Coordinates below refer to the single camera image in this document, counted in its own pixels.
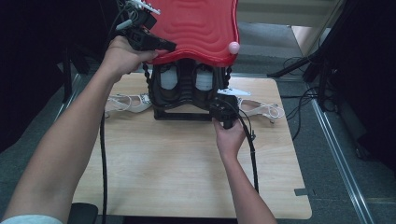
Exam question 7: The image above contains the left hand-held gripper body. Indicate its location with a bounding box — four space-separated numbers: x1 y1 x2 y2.
116 0 162 51

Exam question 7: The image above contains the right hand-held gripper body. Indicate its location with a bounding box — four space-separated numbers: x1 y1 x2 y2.
208 87 252 131

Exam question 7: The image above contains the white strappy heeled sandal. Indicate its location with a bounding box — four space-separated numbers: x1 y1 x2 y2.
237 97 286 124
104 92 153 119

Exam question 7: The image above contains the black leather shoe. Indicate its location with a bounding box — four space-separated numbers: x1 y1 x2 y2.
154 63 185 105
191 63 226 104

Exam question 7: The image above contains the red and black shoe rack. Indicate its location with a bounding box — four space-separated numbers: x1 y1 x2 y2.
141 0 241 122

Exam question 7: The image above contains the person's right hand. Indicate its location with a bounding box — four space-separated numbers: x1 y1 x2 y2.
212 119 248 160

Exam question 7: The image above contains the person's left hand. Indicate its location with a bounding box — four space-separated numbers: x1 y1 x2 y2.
99 35 160 83

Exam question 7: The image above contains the pink ball knob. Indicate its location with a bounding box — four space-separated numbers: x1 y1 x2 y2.
228 41 241 55

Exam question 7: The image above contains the black metal stand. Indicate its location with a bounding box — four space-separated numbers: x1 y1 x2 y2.
266 0 359 113

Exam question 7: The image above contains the dark stand leg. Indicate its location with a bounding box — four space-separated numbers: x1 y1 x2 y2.
60 43 108 104

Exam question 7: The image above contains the black curtain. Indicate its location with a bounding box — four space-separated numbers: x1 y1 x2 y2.
0 0 132 153
323 0 396 172

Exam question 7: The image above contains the person's white shirt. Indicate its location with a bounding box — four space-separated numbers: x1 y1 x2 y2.
0 214 64 224

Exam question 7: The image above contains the right hand-held gripper black cable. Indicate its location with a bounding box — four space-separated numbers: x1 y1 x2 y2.
232 99 261 194

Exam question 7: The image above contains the hand-held gripper black cable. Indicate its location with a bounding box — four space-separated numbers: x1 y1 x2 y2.
99 0 132 224
232 99 261 194

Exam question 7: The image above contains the tangle of black floor cables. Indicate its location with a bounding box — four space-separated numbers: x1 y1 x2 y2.
281 55 339 141

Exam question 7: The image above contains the left hand-held gripper black cable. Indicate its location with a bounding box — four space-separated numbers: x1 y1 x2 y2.
99 0 132 224

